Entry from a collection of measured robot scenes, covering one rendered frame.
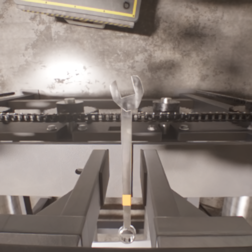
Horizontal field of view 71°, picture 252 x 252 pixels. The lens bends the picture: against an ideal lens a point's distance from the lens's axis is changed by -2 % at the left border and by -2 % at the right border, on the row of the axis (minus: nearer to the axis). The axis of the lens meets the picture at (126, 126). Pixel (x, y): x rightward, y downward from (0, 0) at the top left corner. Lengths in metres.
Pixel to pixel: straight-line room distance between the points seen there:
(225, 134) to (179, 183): 0.30
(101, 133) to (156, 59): 1.02
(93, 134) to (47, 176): 0.23
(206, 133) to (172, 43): 1.02
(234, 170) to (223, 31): 1.35
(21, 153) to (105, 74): 1.17
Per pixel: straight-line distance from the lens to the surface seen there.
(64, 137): 0.57
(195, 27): 1.53
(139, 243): 0.74
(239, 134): 0.58
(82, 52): 1.46
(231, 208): 0.77
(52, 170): 0.30
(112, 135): 0.50
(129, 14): 1.14
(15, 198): 0.82
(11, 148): 0.32
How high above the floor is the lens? 1.41
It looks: 75 degrees down
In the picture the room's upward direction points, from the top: 176 degrees counter-clockwise
